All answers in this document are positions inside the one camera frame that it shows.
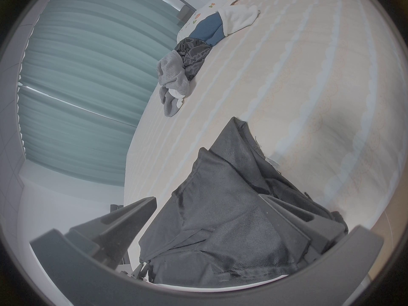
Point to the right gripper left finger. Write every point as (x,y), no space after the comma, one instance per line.
(124,228)

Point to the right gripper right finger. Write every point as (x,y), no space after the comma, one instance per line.
(296,231)

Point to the black T-shirt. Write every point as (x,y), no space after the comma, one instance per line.
(223,202)

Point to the bed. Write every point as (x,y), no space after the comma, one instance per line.
(302,91)

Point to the black chest of drawers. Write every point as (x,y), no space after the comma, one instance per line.
(116,208)

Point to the blue-green curtain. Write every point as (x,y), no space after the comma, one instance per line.
(79,139)
(95,43)

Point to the grey garment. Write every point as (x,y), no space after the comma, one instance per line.
(172,72)

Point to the black shiny garment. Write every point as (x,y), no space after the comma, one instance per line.
(194,56)

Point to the dark blue garment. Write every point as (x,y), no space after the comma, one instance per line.
(207,27)

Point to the white garment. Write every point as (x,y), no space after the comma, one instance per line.
(237,16)

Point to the grey bedside table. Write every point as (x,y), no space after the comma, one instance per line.
(188,13)

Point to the white printed pillow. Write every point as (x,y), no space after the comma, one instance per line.
(204,8)

